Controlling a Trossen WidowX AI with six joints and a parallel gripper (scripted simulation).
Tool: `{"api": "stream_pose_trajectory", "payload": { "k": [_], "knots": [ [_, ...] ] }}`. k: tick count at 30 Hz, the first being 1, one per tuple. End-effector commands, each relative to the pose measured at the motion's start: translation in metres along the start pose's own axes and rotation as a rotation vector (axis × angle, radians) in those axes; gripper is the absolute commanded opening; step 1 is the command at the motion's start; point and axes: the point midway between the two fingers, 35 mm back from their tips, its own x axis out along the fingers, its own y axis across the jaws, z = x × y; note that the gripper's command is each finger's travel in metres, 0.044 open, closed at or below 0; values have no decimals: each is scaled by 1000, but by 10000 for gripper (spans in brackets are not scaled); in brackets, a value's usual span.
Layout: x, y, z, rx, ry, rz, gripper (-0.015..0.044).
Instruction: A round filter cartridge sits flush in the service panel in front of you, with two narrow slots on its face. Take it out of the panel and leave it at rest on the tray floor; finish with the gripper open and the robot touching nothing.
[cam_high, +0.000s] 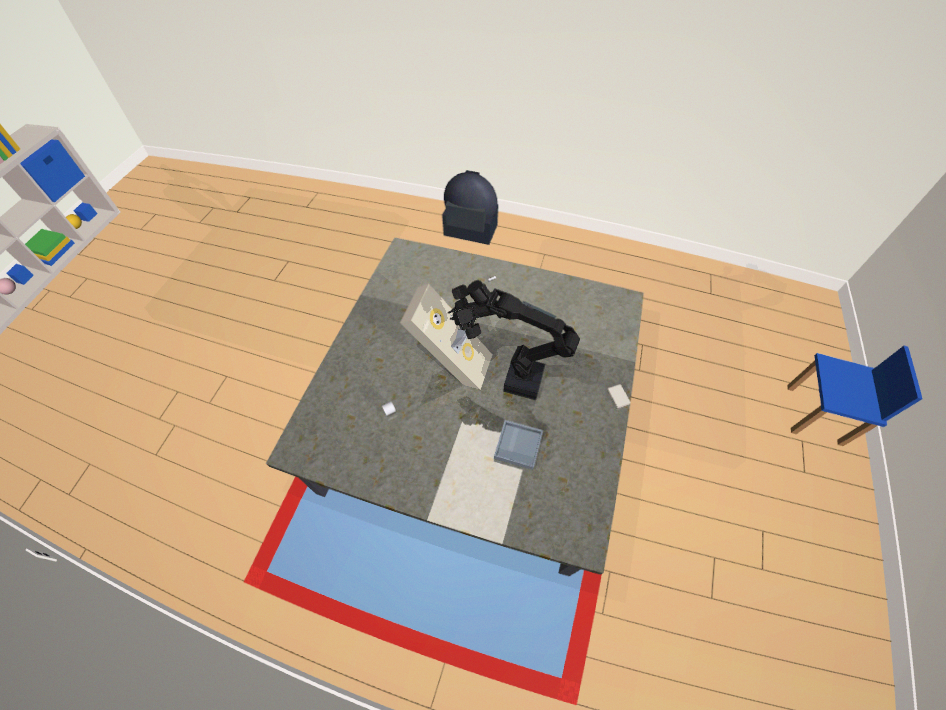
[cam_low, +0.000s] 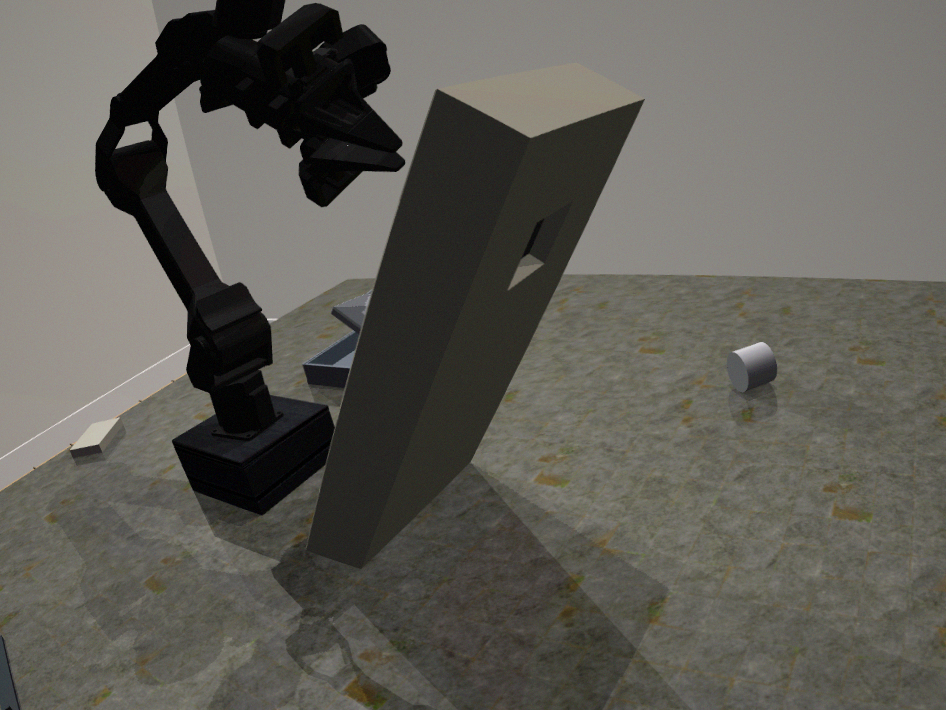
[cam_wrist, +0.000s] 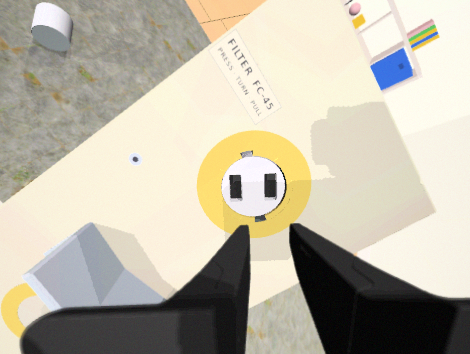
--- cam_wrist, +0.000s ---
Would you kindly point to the white cylinder with two slots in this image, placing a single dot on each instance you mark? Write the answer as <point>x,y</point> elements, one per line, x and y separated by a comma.
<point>253,185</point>

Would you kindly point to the grey cylinder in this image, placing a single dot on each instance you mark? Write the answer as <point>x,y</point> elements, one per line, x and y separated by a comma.
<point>52,27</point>

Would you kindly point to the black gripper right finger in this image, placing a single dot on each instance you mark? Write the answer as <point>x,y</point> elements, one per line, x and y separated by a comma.
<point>358,308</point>

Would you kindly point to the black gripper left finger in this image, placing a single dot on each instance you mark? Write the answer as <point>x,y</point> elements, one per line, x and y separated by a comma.
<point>208,315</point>

